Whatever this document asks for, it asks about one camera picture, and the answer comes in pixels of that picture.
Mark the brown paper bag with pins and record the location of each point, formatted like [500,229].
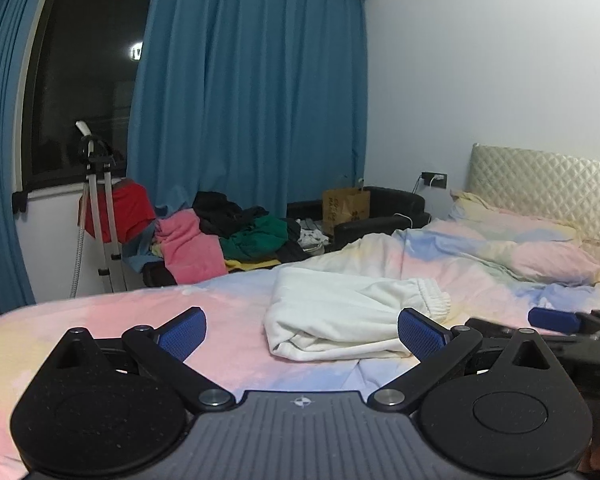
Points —
[345,210]

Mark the red garment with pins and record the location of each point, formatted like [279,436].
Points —
[127,210]

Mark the green garment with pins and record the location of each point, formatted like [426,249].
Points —
[255,240]

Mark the black window latch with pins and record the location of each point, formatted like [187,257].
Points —
[19,201]

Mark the dark window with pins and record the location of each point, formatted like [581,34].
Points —
[85,85]

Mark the white sweatpants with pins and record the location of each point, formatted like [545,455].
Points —
[330,310]

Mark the narrow blue curtain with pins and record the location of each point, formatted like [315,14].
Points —
[2,135]

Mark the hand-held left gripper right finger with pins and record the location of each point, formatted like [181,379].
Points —
[420,332]

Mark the quilted cream headboard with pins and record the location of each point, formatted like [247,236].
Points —
[545,185]

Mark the pastel pillow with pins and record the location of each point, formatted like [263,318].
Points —
[510,220]

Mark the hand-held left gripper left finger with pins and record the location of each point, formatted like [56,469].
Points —
[182,332]

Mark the blue garment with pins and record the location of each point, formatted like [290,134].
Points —
[142,245]

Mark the wide blue curtain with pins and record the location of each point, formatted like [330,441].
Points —
[250,85]

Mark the black leather sofa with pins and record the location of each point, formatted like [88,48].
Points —
[395,210]

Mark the wall socket with charger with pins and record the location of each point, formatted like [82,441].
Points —
[434,180]

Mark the yellow garment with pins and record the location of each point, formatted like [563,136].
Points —
[252,265]

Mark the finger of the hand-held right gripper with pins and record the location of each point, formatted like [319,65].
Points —
[492,327]
[550,319]

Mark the silver tripod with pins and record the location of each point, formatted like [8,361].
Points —
[100,200]

